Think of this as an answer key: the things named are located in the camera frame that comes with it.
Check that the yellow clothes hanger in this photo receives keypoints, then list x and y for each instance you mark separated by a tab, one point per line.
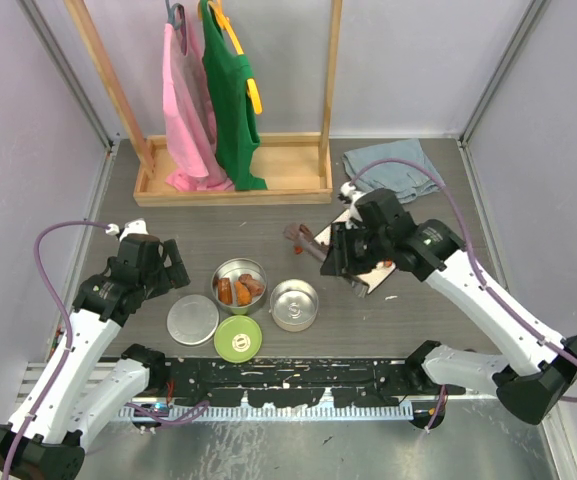
223	44

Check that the green shirt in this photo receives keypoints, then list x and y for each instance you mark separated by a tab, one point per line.
237	135

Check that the wooden clothes rack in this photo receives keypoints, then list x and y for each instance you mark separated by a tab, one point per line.
297	167

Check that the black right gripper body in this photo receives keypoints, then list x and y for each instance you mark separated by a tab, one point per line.
356	250

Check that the brown meat chunk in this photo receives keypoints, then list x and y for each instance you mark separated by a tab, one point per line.
253	285

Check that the round steel lid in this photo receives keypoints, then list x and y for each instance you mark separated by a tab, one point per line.
192	320

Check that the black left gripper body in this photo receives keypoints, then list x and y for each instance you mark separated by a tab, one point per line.
156	280

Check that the grey clothes hanger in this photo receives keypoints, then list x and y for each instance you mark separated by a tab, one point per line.
176	17

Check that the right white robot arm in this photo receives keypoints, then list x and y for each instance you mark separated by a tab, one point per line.
535	365

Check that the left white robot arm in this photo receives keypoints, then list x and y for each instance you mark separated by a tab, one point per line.
51	432

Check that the pink shirt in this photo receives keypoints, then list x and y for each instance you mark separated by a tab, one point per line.
190	124

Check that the large round steel tin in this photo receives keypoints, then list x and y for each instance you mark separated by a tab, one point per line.
233	269

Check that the orange food piece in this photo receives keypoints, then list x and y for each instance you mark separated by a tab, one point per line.
243	295

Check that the brown sausage piece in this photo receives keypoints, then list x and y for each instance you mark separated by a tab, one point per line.
224	291

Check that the white square plate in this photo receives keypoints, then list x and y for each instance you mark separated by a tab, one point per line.
363	284

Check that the green round lid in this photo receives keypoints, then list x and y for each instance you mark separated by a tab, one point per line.
238	339

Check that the white cable duct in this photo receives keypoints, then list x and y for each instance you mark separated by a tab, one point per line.
324	411

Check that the small steel bowl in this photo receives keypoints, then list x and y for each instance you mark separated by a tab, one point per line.
294	305

